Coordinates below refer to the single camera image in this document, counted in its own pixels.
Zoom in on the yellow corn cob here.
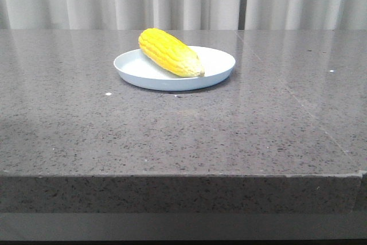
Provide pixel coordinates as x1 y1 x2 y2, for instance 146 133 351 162
138 28 205 77

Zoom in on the light blue round plate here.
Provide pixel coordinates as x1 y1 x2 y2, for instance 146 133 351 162
114 46 236 91

